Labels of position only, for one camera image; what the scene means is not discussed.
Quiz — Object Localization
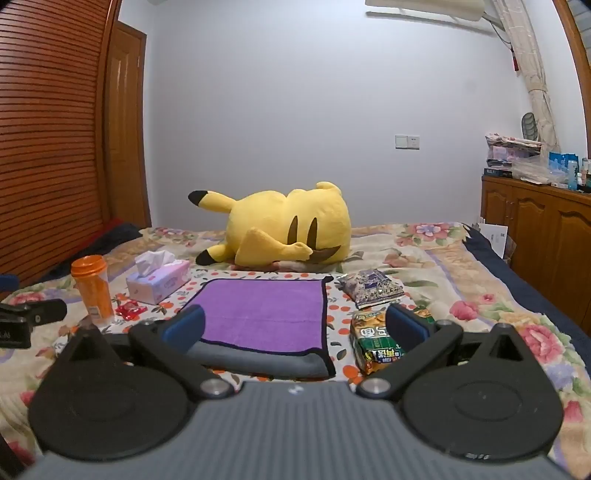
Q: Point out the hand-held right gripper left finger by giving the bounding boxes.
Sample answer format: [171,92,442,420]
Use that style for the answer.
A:
[55,305,235,401]

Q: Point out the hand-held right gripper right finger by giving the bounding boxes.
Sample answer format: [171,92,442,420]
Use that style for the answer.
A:
[356,304,536,402]

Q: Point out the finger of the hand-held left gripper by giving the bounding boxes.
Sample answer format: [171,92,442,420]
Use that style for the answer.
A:
[0,298,68,325]

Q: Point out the purple towel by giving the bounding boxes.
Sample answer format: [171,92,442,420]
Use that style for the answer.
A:
[178,278,332,357]

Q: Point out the grey towel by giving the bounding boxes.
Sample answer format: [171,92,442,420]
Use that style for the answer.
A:
[187,342,336,380]

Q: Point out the green snack packet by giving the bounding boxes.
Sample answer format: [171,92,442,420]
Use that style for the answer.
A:
[349,307,437,376]

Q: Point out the tissue box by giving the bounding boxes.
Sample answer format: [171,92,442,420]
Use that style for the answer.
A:
[126,250,191,305]

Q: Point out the blue patterned snack packet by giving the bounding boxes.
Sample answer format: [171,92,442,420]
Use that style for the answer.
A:
[338,268,406,310]

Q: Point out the orange plastic bottle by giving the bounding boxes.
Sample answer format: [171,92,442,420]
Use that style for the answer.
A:
[71,255,115,324]

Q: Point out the floral bedsheet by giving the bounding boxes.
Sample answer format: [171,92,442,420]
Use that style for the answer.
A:
[0,222,591,480]

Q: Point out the dark blue cloth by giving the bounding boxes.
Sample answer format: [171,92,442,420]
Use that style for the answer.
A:
[44,222,141,282]

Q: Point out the white paper sheets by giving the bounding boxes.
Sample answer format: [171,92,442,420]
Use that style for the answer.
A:
[478,217,509,259]

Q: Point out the dark blue mattress cover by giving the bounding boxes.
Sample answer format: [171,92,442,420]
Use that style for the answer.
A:
[464,224,591,352]

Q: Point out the yellow plush toy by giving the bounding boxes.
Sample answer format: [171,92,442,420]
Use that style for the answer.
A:
[188,181,352,269]

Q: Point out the wooden cabinet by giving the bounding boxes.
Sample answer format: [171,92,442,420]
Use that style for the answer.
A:
[480,174,591,319]

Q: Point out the wooden louvered wardrobe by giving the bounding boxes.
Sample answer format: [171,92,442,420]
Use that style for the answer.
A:
[0,0,123,291]

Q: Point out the wooden door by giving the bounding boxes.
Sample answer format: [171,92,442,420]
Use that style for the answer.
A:
[104,21,152,229]

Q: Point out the clear plastic bag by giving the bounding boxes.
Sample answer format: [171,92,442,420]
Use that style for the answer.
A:
[512,154,571,188]

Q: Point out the blue box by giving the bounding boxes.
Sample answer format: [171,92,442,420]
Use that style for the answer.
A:
[549,151,580,174]

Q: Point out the beige patterned curtain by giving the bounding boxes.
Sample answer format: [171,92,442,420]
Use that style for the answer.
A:
[489,0,561,155]

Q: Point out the white air conditioner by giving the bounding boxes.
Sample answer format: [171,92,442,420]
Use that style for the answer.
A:
[365,0,502,35]

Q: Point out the wooden window frame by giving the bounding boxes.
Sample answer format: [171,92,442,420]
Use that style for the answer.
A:
[551,0,591,153]

